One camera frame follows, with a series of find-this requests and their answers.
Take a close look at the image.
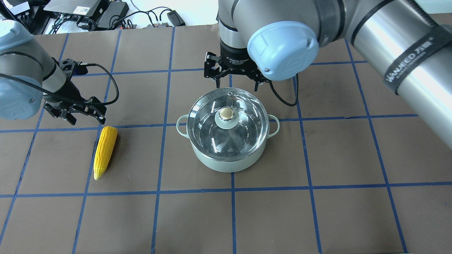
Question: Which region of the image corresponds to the black power adapter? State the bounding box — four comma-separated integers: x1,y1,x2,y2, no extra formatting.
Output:
95,1,129,31

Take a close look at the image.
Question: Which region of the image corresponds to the glass pot lid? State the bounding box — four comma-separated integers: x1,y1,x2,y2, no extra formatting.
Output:
187,88,270,157

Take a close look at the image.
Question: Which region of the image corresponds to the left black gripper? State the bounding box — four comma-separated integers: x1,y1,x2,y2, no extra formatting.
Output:
43,59,107,126

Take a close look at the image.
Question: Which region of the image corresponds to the yellow corn cob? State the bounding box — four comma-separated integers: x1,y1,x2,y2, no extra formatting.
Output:
93,126,118,180

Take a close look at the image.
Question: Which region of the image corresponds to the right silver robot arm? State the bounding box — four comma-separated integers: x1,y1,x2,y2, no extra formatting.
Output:
204,0,452,147

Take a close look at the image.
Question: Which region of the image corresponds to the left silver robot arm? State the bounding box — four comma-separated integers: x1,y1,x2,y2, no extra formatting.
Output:
0,20,108,125

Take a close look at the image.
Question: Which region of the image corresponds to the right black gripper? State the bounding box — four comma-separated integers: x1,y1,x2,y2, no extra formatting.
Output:
203,42,270,92

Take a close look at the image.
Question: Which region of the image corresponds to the pale green electric pot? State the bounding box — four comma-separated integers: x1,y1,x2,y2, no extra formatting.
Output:
176,88,280,173

